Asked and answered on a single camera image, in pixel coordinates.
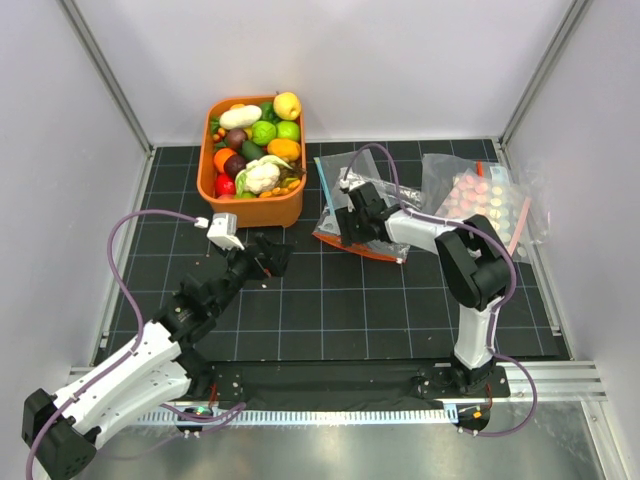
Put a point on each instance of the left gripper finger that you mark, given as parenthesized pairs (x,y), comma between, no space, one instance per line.
(271,249)
(276,262)

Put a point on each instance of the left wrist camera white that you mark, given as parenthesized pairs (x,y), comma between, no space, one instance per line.
(222,232)

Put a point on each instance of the orange zipper clear bag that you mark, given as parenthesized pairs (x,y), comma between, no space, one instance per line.
(328,230)

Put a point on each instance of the yellow toy pear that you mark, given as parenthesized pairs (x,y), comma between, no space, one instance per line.
(287,106)

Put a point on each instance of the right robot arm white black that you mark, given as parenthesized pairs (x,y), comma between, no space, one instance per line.
(476,267)

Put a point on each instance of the left aluminium frame post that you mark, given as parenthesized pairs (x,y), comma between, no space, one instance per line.
(97,58)

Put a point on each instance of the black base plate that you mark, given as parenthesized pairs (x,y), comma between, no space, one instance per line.
(340,386)

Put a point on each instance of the aluminium frame post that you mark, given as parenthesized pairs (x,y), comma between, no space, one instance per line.
(97,58)
(552,54)

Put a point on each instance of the right aluminium frame post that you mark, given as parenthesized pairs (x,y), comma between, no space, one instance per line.
(552,54)

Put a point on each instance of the blue zipper clear bag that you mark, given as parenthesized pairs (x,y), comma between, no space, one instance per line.
(332,168)

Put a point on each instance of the dark purple toy onion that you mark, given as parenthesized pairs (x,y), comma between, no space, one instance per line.
(235,138)

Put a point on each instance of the polka dot zip bag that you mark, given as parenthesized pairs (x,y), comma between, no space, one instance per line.
(502,203)

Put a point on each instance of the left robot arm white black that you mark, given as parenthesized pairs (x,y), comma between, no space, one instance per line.
(65,430)

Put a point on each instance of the clear crumpled plastic bag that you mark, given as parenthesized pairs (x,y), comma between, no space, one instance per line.
(437,177)

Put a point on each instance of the green toy apple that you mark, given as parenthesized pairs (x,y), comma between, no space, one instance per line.
(288,130)

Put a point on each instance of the toy cauliflower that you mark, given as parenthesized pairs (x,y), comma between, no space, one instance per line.
(260,175)

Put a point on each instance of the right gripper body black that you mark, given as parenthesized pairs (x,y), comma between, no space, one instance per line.
(351,226)

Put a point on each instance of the white toy radish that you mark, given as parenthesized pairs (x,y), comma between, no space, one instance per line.
(240,118)

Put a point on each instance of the aluminium frame rail front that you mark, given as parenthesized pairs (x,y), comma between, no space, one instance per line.
(533,382)

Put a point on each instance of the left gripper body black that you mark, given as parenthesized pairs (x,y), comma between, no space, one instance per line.
(248,266)

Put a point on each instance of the orange plastic basket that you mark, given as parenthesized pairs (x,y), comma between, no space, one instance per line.
(281,206)

